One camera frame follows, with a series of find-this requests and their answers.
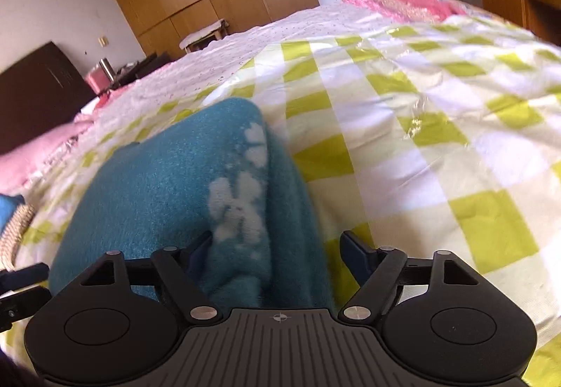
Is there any dark bedside table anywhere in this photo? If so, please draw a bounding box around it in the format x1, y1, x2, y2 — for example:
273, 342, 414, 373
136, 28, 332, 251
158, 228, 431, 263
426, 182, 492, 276
109, 52, 172, 90

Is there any pink storage box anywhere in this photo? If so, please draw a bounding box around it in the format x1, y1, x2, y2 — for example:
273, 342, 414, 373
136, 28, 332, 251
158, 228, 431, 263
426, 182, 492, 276
85, 65, 111, 95

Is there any pink floral blanket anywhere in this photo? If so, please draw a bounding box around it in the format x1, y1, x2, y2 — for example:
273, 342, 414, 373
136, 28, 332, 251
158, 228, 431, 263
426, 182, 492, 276
343, 0, 467, 23

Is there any green checkered bed quilt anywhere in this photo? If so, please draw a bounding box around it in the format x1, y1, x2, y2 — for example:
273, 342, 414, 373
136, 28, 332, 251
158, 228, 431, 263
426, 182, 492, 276
8, 5, 560, 386

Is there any metal thermos cup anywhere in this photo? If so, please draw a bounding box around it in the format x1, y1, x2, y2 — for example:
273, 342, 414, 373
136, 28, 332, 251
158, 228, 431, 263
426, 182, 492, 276
99, 57, 116, 82

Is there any dark wooden headboard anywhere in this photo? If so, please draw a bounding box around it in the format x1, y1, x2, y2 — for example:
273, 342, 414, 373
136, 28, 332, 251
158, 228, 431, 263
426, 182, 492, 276
0, 41, 95, 154

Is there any teal sweater with white flowers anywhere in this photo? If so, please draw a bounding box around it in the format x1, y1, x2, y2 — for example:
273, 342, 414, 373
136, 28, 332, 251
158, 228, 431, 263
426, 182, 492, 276
48, 99, 334, 311

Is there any pink pillow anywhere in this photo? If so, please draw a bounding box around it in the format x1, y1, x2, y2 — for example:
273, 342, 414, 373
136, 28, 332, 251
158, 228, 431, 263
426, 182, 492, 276
0, 118, 93, 194

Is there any wall light switch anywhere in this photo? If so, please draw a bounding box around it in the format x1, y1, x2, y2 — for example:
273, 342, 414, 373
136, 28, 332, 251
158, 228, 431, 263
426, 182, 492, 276
98, 37, 108, 48

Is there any brown striped folded garment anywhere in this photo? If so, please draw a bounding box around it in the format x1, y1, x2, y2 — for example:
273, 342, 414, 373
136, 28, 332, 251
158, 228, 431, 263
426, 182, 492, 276
0, 205, 35, 271

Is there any small stool with cloth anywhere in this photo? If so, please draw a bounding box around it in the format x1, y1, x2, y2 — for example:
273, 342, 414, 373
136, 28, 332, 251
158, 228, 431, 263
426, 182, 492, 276
179, 19, 229, 54

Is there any blue ribbed folded garment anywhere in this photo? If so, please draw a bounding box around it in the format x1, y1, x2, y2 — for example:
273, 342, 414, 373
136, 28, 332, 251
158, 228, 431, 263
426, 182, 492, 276
0, 194, 25, 233

